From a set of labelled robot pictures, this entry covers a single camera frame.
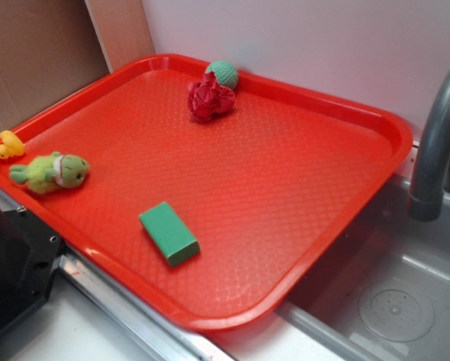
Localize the red plastic tray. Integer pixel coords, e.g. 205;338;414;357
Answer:
0;55;412;332

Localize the green rectangular block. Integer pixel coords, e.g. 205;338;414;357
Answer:
138;202;201;267

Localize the crumpled red paper ball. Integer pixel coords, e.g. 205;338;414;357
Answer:
187;71;236;123

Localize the green knitted ball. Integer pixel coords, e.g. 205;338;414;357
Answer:
205;60;239;90

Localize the green plush frog toy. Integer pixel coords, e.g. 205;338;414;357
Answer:
9;152;90;195

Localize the grey plastic sink basin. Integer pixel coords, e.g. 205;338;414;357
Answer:
209;176;450;361

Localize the grey toy faucet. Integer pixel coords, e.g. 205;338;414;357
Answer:
407;71;450;222

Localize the yellow rubber duck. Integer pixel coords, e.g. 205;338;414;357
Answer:
0;130;26;159

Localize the brown cardboard panel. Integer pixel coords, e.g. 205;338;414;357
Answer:
0;1;154;131

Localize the silver metal rail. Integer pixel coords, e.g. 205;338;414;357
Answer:
59;250;229;360

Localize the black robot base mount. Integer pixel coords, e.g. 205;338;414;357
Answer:
0;208;63;336

